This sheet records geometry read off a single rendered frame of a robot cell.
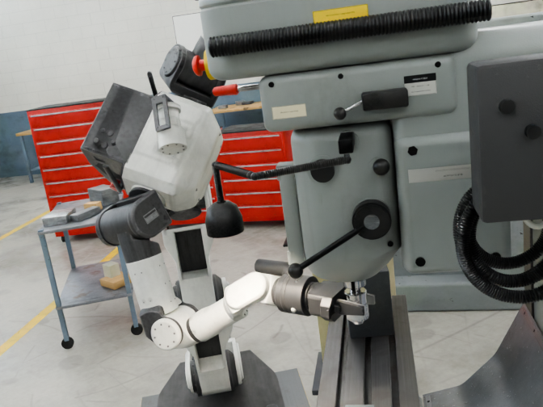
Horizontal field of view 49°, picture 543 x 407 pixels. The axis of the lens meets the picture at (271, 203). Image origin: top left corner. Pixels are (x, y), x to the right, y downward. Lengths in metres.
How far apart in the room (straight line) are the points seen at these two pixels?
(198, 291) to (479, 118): 1.29
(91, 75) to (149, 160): 9.81
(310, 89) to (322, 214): 0.23
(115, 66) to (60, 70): 1.06
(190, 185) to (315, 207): 0.47
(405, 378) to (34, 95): 10.79
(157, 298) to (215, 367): 0.70
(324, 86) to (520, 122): 0.37
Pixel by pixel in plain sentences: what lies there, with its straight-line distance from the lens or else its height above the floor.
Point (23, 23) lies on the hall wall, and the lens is 11.83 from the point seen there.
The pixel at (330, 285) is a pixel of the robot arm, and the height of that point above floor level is 1.26.
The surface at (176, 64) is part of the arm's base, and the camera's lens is 1.57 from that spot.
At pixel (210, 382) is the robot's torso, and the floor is 0.69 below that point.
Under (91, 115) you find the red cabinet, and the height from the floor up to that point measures 1.33.
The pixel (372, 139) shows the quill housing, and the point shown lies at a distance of 1.08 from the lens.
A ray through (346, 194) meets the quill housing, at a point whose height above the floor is 1.50.
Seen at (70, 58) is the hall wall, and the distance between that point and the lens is 11.44.
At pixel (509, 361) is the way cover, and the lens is 1.46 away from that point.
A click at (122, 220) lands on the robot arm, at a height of 1.43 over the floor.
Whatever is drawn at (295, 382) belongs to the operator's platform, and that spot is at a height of 0.40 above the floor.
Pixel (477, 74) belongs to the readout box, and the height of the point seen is 1.71.
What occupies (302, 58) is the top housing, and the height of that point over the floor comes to 1.75.
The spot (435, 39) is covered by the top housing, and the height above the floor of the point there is 1.75.
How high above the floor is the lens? 1.78
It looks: 15 degrees down
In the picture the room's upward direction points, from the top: 8 degrees counter-clockwise
